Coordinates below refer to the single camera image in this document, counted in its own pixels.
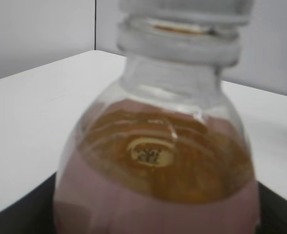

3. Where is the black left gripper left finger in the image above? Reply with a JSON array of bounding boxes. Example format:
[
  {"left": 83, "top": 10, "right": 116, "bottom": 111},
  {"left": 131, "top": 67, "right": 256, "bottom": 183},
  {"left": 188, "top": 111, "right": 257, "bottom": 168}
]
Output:
[{"left": 0, "top": 174, "right": 56, "bottom": 234}]

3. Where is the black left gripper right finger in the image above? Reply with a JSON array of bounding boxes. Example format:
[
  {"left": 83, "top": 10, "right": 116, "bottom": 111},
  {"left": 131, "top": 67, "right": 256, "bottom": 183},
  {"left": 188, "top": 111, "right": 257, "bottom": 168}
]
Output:
[{"left": 256, "top": 183, "right": 287, "bottom": 234}]

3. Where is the peach oolong tea bottle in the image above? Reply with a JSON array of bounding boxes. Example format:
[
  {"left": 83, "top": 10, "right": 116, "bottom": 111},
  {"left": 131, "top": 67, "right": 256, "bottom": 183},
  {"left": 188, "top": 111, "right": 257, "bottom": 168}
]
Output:
[{"left": 53, "top": 17, "right": 260, "bottom": 234}]

